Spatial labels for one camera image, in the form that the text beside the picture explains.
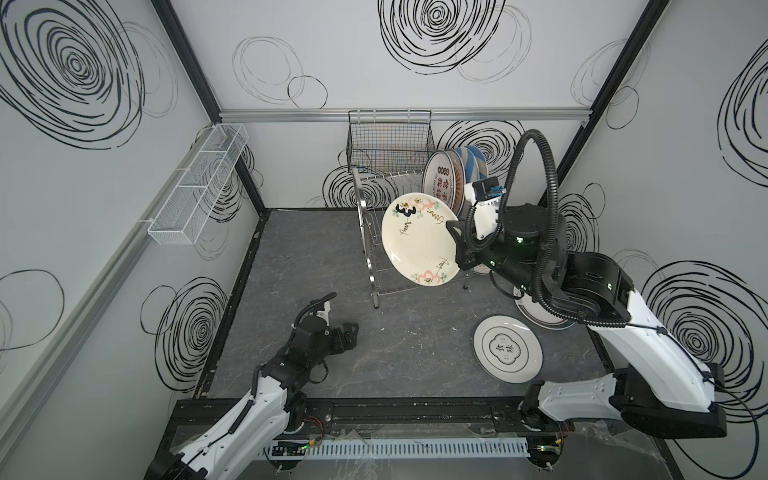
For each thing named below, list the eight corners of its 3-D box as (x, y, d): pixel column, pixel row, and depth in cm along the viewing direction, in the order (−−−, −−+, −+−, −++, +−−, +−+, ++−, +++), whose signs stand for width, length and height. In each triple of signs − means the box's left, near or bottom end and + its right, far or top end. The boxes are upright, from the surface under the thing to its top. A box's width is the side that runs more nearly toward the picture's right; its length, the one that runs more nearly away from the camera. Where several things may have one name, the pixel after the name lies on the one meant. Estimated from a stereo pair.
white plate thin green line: (481, 383, 81) (482, 381, 79) (468, 317, 93) (470, 314, 91) (550, 383, 81) (553, 381, 79) (528, 317, 93) (531, 314, 91)
